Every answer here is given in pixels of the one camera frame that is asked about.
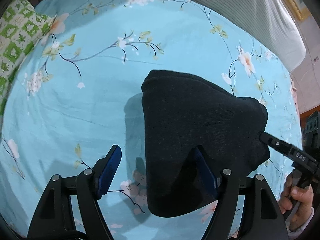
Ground gold picture frame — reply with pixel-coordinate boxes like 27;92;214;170
271;0;312;22

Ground black pants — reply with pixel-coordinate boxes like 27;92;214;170
141;70;272;218

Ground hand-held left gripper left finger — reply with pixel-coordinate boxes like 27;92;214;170
27;144;123;240

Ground person's right hand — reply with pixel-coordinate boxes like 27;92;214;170
278;171;314;232

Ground green checked pillow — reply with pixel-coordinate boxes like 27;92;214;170
0;0;57;117

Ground blue floral bedsheet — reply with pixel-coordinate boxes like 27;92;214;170
0;0;304;240

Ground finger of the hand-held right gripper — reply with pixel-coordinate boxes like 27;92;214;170
260;131;320;174

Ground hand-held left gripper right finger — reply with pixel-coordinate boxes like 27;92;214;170
192;146;289;240

